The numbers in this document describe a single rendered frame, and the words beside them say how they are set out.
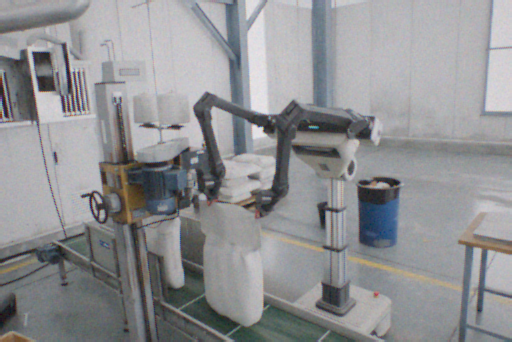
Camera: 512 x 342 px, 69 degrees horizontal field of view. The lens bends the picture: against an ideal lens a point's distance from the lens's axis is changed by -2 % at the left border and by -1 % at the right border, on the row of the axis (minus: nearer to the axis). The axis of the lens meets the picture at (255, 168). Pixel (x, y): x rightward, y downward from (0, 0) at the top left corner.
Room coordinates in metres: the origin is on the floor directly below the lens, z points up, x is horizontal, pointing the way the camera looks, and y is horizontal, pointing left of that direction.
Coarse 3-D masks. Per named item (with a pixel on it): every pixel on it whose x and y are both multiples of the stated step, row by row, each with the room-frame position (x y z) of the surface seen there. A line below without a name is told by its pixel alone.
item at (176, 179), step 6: (168, 174) 1.82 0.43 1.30; (174, 174) 1.81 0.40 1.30; (180, 174) 1.83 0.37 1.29; (168, 180) 1.82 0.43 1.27; (174, 180) 1.81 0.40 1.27; (180, 180) 1.83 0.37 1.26; (186, 180) 1.89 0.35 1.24; (168, 186) 1.82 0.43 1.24; (174, 186) 1.81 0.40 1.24; (180, 186) 1.82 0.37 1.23; (186, 186) 1.88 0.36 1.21
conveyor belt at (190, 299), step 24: (72, 240) 3.31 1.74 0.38; (168, 288) 2.35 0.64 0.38; (192, 288) 2.34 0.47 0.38; (192, 312) 2.05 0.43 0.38; (216, 312) 2.04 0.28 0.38; (264, 312) 2.01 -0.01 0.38; (240, 336) 1.80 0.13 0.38; (264, 336) 1.79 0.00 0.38; (288, 336) 1.78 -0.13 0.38; (312, 336) 1.77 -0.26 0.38; (336, 336) 1.76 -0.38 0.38
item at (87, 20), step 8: (88, 8) 4.99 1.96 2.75; (88, 16) 4.98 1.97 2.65; (72, 24) 4.93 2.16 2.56; (80, 24) 4.92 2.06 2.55; (88, 24) 4.97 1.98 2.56; (72, 32) 4.94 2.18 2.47; (88, 32) 4.96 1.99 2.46; (96, 32) 5.08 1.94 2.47; (72, 40) 4.95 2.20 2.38; (88, 40) 4.95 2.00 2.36; (96, 40) 5.05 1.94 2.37; (88, 48) 4.94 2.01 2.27; (96, 48) 5.03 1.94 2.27; (88, 56) 4.93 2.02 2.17; (96, 56) 5.01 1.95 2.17
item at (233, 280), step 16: (208, 208) 2.16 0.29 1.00; (224, 208) 2.10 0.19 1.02; (240, 208) 2.02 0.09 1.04; (208, 224) 2.17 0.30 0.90; (224, 224) 2.00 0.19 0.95; (240, 224) 1.94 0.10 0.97; (256, 224) 1.89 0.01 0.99; (208, 240) 2.10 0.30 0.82; (224, 240) 2.01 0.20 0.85; (240, 240) 1.94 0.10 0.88; (256, 240) 1.89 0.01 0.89; (208, 256) 2.05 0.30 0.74; (224, 256) 1.96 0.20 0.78; (240, 256) 1.90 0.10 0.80; (256, 256) 1.93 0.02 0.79; (208, 272) 2.05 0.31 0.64; (224, 272) 1.95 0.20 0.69; (240, 272) 1.88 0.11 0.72; (256, 272) 1.90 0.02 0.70; (208, 288) 2.07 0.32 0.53; (224, 288) 1.95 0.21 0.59; (240, 288) 1.88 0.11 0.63; (256, 288) 1.89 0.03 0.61; (224, 304) 1.97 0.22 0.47; (240, 304) 1.88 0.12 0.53; (256, 304) 1.89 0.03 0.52; (240, 320) 1.89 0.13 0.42; (256, 320) 1.90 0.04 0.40
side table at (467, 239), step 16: (464, 240) 2.06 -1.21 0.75; (480, 240) 2.05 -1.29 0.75; (464, 256) 2.08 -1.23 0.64; (464, 272) 2.08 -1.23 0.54; (480, 272) 2.46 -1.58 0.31; (464, 288) 2.07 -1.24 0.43; (480, 288) 2.46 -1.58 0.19; (464, 304) 2.07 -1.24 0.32; (480, 304) 2.45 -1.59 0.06; (464, 320) 2.06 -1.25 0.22; (464, 336) 2.06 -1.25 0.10; (496, 336) 1.95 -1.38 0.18
